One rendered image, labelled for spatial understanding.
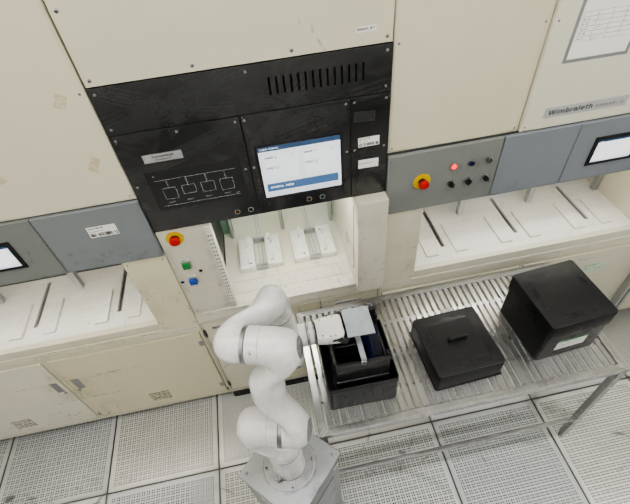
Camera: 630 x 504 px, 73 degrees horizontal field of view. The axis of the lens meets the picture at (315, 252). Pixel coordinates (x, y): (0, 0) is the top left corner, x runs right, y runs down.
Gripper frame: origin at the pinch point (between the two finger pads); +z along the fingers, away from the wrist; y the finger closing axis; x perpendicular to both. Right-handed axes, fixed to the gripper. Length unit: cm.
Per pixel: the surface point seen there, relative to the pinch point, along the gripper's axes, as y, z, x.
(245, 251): -70, -41, -23
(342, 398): 13.6, -9.0, -28.3
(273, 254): -63, -27, -22
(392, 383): 13.7, 10.8, -24.0
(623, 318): -39, 187, -113
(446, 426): 4, 50, -114
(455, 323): -9, 46, -27
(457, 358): 7.3, 40.1, -27.4
